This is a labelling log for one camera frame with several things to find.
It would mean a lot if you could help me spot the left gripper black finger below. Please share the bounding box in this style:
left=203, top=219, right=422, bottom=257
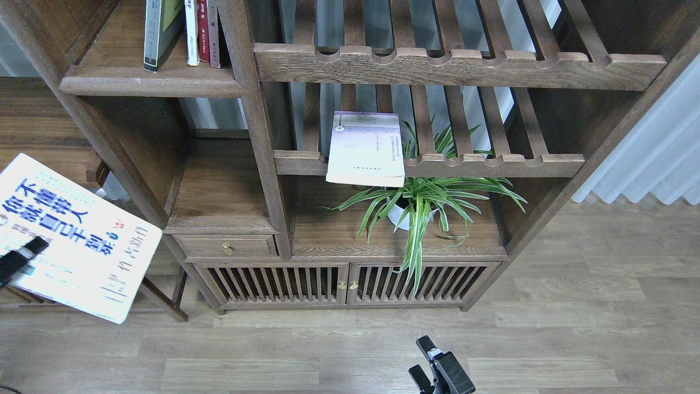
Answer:
left=1, top=235, right=50, bottom=288

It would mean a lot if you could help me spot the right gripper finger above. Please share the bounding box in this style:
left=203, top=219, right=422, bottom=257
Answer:
left=409, top=365, right=434, bottom=394
left=416, top=335, right=476, bottom=393

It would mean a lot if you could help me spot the large white book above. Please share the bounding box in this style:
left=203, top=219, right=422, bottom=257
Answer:
left=1, top=154, right=162, bottom=324

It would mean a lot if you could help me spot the pale purple book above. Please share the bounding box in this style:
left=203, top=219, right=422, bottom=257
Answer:
left=325, top=111, right=405, bottom=187

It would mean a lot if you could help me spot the yellow and grey book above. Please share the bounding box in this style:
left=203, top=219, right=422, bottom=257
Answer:
left=143, top=1, right=185, bottom=72

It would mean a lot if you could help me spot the wooden side table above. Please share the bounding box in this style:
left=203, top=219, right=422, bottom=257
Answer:
left=1, top=77, right=188, bottom=322

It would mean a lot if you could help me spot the white plant pot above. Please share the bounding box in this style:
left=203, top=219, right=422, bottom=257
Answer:
left=388, top=198, right=438, bottom=230

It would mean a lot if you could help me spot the green spider plant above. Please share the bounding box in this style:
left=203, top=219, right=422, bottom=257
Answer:
left=334, top=135, right=526, bottom=295

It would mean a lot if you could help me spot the brass drawer knob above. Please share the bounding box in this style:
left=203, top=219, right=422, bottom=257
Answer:
left=221, top=244, right=235, bottom=256

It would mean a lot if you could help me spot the dark wooden bookshelf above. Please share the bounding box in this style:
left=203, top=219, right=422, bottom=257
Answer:
left=2, top=1, right=698, bottom=312

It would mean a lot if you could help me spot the white curtain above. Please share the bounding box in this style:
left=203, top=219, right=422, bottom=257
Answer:
left=572, top=58, right=699, bottom=205

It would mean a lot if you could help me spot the red upright book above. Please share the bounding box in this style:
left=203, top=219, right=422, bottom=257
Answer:
left=196, top=0, right=210, bottom=63

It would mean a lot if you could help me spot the white upright book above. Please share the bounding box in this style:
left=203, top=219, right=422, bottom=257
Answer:
left=183, top=0, right=200, bottom=67

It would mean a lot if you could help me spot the grey upright book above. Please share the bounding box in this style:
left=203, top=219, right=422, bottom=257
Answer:
left=207, top=0, right=221, bottom=69

